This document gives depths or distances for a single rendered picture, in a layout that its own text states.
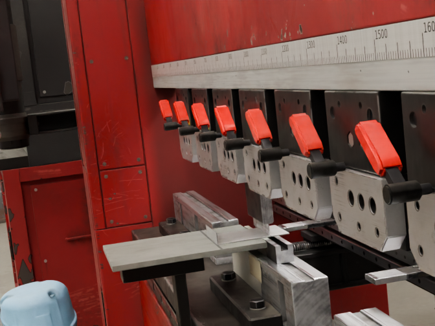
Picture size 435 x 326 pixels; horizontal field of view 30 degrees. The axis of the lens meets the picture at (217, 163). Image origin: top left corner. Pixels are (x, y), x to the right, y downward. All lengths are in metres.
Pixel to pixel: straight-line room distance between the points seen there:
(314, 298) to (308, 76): 0.40
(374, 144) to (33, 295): 0.39
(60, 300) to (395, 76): 0.42
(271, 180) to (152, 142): 1.10
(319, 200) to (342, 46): 0.22
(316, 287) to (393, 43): 0.57
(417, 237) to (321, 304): 0.51
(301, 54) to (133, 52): 1.28
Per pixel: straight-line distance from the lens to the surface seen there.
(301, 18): 1.01
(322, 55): 0.95
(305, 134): 0.93
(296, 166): 1.07
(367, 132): 0.75
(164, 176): 2.28
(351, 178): 0.89
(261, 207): 1.41
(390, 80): 0.79
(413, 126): 0.75
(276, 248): 1.34
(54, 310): 0.88
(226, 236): 1.45
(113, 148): 2.26
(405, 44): 0.75
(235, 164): 1.40
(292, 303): 1.25
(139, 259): 1.37
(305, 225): 1.47
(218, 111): 1.33
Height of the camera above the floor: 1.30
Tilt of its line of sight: 7 degrees down
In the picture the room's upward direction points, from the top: 6 degrees counter-clockwise
